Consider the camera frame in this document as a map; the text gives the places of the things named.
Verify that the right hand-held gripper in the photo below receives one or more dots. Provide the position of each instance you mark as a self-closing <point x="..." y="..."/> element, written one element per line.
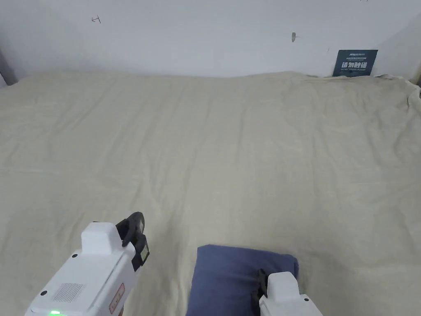
<point x="284" y="298"/>

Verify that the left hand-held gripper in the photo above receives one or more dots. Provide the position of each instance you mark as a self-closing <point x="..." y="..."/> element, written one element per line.
<point x="85" y="283"/>

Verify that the dark blue garment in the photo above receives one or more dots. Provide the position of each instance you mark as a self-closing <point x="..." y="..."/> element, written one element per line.
<point x="223" y="279"/>

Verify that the bed with beige sheet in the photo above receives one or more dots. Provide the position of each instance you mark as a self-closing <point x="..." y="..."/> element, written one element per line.
<point x="210" y="138"/>

